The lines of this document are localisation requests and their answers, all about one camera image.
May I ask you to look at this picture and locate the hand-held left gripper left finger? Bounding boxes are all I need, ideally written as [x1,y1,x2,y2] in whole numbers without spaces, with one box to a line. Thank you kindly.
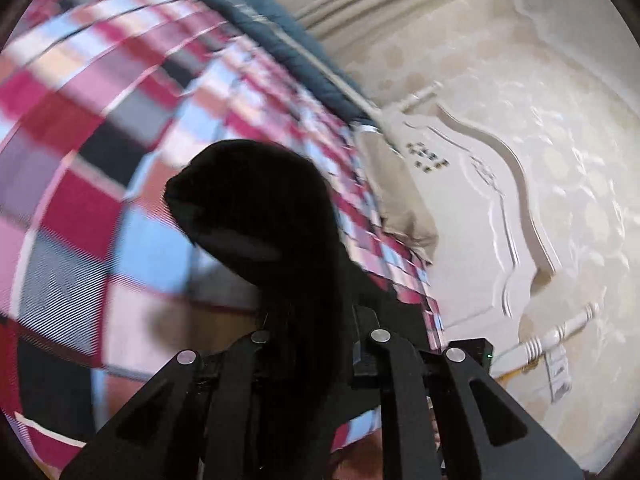
[60,330,273,480]

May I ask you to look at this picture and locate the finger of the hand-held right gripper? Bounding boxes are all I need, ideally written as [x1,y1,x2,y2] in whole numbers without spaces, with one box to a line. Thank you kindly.
[352,305,382,391]

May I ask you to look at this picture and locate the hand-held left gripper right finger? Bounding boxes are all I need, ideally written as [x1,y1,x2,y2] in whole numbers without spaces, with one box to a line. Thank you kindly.
[369,329,585,480]

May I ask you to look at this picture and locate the black studded pants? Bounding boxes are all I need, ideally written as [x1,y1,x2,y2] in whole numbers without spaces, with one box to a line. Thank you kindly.
[164,139,437,480]

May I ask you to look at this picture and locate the white paper tag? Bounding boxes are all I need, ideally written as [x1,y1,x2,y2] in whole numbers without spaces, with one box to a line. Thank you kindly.
[544,346,574,405]

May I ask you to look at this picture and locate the white carved headboard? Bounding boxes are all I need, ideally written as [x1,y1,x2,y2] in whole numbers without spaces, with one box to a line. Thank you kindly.
[370,82,601,386]

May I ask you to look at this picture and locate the beige pillow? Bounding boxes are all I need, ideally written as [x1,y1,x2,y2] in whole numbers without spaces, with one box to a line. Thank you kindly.
[352,124,441,267]

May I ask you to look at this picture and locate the dark headboard stickers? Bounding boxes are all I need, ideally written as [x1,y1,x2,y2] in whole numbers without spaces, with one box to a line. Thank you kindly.
[405,142,451,174]

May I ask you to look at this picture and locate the pink plaid blanket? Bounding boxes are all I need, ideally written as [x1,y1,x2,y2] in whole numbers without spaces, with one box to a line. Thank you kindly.
[0,0,447,467]

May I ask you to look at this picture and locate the blue duvet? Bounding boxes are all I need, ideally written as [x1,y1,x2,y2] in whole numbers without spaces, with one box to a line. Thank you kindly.
[144,0,387,127]

